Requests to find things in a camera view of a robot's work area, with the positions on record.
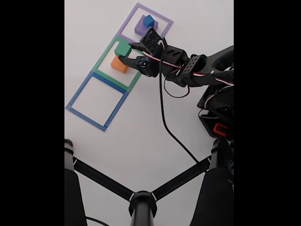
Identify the purple square frame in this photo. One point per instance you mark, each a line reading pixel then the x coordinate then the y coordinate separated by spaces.
pixel 128 21

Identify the small blue cube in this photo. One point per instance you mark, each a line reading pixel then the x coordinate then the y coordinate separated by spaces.
pixel 148 20

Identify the orange cube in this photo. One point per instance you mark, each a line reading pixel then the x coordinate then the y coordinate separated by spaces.
pixel 116 65

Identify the purple cube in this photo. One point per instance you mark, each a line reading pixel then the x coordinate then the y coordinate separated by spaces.
pixel 139 27

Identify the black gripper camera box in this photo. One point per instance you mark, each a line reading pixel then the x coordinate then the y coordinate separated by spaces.
pixel 151 41

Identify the blue square frame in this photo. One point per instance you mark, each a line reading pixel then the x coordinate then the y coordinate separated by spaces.
pixel 77 94

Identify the green square frame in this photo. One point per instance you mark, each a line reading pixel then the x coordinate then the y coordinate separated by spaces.
pixel 103 56

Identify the green cube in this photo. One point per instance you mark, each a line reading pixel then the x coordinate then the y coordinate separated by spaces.
pixel 122 49

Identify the black tripod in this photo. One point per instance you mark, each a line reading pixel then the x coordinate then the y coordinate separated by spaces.
pixel 142 207

